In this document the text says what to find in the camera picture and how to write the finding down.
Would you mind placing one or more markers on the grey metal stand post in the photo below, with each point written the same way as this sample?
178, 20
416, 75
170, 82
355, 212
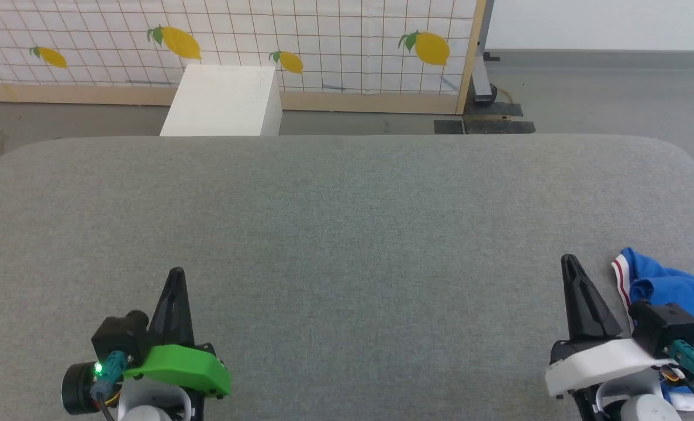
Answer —
480, 79

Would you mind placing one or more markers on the black floor plate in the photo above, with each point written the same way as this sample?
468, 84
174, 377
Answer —
493, 109
499, 127

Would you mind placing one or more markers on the blue jersey with white lettering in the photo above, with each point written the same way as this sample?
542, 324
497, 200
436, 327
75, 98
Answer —
686, 286

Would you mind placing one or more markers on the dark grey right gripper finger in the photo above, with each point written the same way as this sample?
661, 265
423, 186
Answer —
601, 318
575, 310

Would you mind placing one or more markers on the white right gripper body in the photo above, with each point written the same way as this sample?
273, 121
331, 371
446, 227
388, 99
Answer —
598, 362

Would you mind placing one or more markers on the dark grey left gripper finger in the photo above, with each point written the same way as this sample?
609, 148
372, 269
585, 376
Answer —
162, 321
183, 321

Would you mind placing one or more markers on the white box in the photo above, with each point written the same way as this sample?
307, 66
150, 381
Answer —
224, 102

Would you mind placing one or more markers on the lemon print screen, wooden frame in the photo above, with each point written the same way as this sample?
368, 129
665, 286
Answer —
323, 35

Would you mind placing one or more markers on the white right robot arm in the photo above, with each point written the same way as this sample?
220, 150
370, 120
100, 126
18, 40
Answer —
645, 409

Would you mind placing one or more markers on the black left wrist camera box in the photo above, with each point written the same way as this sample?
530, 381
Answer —
118, 336

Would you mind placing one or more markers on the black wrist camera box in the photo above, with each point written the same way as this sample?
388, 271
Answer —
118, 336
665, 324

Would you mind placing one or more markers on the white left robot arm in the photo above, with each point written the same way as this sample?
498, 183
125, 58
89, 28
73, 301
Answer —
159, 409

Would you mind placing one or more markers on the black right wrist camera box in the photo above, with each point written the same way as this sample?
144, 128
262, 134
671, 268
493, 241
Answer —
665, 324

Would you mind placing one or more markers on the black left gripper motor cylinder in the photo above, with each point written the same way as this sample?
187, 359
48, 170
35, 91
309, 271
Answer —
78, 392

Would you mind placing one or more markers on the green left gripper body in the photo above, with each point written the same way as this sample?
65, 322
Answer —
189, 368

